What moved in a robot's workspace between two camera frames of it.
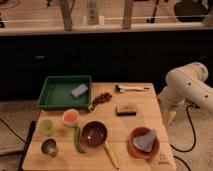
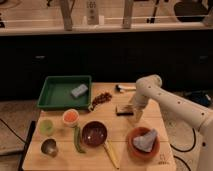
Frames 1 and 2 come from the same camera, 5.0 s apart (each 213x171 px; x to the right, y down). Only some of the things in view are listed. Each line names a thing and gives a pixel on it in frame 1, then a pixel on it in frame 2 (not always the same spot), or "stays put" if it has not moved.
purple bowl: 94,133 stays put
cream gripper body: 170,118 to 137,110
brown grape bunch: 101,98 stays put
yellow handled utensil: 109,149 stays put
